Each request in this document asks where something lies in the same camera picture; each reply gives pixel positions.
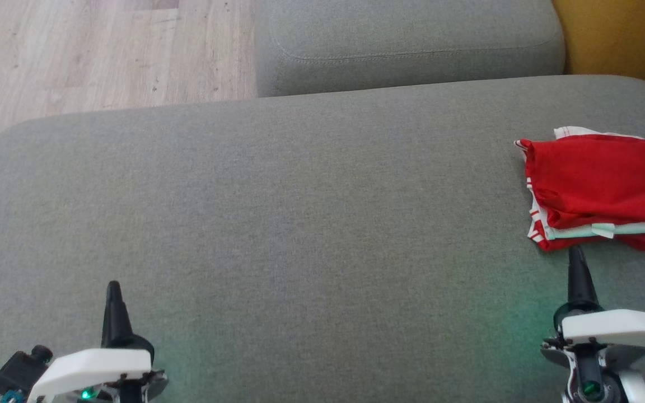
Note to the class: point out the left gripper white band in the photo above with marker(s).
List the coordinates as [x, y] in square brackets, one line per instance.
[93, 364]

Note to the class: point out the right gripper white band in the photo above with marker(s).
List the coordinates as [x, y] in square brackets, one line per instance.
[619, 327]

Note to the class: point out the red shorts white mint trim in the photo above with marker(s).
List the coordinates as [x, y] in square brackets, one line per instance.
[580, 230]

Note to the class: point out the red jersey black lettering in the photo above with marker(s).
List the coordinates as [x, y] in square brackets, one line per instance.
[602, 173]

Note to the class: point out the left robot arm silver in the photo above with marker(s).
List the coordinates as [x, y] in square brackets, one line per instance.
[132, 394]

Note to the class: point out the large grey sofa seat cushion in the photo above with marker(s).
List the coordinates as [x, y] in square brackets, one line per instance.
[300, 224]

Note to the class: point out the yellow sofa back cushion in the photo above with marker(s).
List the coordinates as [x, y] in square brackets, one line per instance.
[625, 33]

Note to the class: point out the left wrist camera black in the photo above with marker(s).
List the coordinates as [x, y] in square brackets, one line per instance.
[20, 372]

